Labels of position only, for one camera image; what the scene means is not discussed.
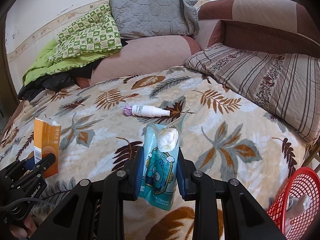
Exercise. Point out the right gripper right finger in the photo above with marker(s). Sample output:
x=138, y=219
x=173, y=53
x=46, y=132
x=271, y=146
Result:
x=243, y=216

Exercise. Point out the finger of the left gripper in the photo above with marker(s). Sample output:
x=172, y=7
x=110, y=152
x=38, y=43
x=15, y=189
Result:
x=30, y=164
x=35, y=177

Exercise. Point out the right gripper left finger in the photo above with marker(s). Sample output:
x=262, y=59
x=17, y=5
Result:
x=95, y=206

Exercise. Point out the orange medicine box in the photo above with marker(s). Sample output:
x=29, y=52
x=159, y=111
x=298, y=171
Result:
x=47, y=140

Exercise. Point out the teal cartoon wipes pouch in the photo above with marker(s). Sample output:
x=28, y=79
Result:
x=160, y=158

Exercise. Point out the purple wrapper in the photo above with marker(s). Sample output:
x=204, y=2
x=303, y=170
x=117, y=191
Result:
x=127, y=110

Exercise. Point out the white spray bottle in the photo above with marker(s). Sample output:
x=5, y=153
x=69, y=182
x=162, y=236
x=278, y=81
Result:
x=149, y=111

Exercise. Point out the white knit work glove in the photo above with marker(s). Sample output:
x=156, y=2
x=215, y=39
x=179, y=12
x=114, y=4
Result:
x=296, y=206

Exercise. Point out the person hand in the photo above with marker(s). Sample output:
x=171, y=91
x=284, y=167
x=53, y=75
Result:
x=26, y=230

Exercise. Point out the leaf pattern bed blanket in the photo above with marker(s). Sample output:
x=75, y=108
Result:
x=224, y=134

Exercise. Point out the red plastic mesh basket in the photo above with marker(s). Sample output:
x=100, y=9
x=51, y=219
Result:
x=303, y=181

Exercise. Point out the black garment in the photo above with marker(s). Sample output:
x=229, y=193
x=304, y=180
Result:
x=56, y=82

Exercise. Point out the green checkered quilt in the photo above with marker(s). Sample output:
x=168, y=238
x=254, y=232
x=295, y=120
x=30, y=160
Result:
x=91, y=37

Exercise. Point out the pink quilted bolster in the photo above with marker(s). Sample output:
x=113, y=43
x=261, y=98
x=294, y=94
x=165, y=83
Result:
x=143, y=56

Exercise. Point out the striped floral pillow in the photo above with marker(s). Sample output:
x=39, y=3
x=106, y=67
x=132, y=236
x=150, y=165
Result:
x=286, y=85

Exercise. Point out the grey quilted pillow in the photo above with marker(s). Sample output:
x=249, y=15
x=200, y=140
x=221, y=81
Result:
x=146, y=18

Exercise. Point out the brown patchwork headboard cushion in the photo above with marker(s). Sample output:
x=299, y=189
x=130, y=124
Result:
x=271, y=26

